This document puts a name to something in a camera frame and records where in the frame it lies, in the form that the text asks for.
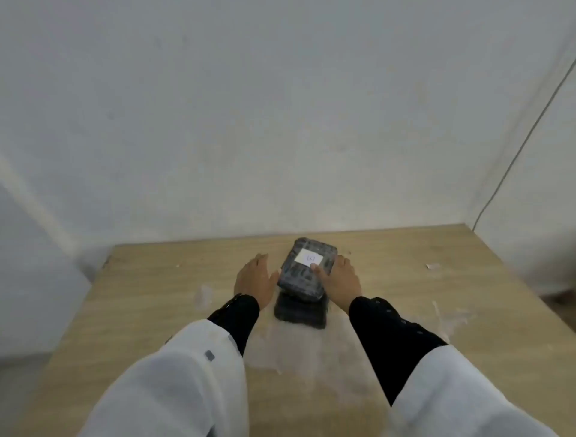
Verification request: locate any person's left hand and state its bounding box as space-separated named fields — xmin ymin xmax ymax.
xmin=233 ymin=253 xmax=281 ymax=312

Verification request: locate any person's right hand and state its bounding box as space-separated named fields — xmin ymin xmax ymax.
xmin=310 ymin=255 xmax=364 ymax=315

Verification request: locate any black block labelled A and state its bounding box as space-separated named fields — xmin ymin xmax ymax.
xmin=273 ymin=291 xmax=328 ymax=330

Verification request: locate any person's left forearm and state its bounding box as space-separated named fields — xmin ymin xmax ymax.
xmin=79 ymin=293 xmax=262 ymax=437

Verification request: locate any person's right forearm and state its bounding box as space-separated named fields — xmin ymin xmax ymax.
xmin=347 ymin=295 xmax=561 ymax=437

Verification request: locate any grey block labelled B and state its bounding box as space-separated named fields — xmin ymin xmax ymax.
xmin=277 ymin=237 xmax=339 ymax=303

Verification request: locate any thin grey wall cable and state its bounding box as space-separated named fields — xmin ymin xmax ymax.
xmin=472 ymin=57 xmax=576 ymax=231

